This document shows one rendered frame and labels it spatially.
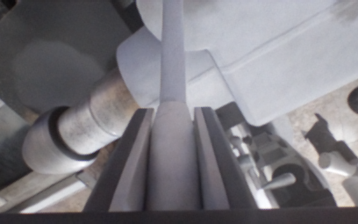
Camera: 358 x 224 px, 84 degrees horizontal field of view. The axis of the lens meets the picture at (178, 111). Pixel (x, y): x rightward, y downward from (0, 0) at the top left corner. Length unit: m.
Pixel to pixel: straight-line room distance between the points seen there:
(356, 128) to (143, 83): 2.02
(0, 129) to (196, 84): 0.84
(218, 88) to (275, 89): 0.04
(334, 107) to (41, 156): 1.83
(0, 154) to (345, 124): 2.14
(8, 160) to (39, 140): 0.75
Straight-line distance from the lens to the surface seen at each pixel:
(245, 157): 0.42
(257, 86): 0.17
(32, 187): 0.88
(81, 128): 0.25
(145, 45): 0.18
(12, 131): 0.92
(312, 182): 0.71
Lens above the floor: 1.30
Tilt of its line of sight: 61 degrees down
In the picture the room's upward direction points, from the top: 179 degrees clockwise
